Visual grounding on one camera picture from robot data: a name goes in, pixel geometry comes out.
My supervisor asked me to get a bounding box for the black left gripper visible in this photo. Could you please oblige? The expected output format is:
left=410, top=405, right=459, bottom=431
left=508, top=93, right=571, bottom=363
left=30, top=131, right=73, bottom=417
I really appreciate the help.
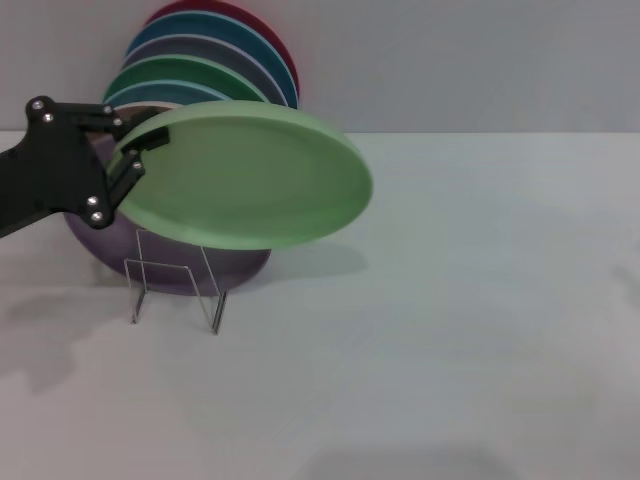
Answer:
left=0, top=94, right=170, bottom=239

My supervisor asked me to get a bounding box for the dark green plate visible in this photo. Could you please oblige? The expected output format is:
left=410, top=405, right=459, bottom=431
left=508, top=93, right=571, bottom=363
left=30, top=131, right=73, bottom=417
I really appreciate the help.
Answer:
left=102, top=54, right=272, bottom=105

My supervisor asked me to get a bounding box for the light blue plate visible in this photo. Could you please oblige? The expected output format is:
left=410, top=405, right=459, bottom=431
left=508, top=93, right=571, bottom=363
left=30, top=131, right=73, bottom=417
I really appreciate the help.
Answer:
left=103, top=78, right=242, bottom=110

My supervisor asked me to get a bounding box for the purple plate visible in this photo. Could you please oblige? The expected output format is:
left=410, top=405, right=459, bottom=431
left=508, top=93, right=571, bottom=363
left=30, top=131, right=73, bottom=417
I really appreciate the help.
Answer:
left=62, top=133, right=274, bottom=298

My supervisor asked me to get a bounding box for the light green plate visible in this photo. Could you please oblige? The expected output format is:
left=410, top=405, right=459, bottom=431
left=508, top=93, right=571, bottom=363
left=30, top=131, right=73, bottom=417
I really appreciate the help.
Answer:
left=111, top=99, right=374, bottom=250

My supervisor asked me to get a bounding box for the maroon plate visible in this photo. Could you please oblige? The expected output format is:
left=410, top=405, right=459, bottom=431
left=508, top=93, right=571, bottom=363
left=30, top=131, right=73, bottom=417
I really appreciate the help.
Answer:
left=144, top=0, right=301, bottom=109

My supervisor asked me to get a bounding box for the grey lavender plate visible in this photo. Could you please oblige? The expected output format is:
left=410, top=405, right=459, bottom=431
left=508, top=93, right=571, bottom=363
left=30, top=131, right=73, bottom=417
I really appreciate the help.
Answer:
left=121, top=36, right=289, bottom=107

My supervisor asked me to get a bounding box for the beige plate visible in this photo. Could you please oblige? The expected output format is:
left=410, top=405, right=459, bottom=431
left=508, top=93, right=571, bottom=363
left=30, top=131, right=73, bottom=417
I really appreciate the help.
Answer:
left=83, top=102, right=177, bottom=146

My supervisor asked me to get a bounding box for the metal wire plate rack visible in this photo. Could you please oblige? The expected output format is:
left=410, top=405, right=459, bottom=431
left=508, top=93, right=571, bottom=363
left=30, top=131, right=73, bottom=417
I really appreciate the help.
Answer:
left=123, top=227, right=229, bottom=336

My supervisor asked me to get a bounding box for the teal plate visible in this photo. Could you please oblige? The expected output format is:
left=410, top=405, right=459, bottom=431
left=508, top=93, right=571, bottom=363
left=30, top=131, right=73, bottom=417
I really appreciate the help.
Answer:
left=124, top=11, right=297, bottom=109

